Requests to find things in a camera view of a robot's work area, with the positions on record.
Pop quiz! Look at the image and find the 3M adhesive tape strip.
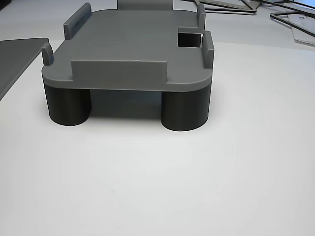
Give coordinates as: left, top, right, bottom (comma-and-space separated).
193, 0, 259, 15

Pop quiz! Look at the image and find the grey holder with black legs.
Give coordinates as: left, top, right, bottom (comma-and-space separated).
41, 0, 215, 132

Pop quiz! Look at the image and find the dark grey flat tray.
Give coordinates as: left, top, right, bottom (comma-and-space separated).
0, 37, 50, 101

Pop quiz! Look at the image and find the white paper sheet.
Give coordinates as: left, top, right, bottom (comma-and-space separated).
286, 13, 315, 47

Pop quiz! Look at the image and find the thin black rectangular frame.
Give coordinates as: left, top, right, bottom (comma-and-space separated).
269, 10, 315, 38

